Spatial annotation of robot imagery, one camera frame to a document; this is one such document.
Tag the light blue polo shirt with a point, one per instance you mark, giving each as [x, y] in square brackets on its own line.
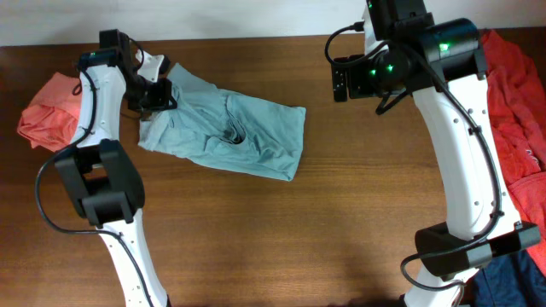
[226, 130]

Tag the crumpled salmon pink shirt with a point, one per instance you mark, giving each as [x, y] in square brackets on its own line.
[51, 118]

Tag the red-orange shirt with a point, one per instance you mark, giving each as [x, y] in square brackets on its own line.
[516, 102]

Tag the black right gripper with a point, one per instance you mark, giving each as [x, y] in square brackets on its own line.
[358, 87]

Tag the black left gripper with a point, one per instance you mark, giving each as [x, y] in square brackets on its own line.
[165, 100]

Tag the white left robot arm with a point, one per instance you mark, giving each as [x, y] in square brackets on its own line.
[102, 182]

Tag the dark navy garment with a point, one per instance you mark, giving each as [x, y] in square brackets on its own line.
[509, 281]

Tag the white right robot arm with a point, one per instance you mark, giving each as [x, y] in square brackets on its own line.
[442, 67]

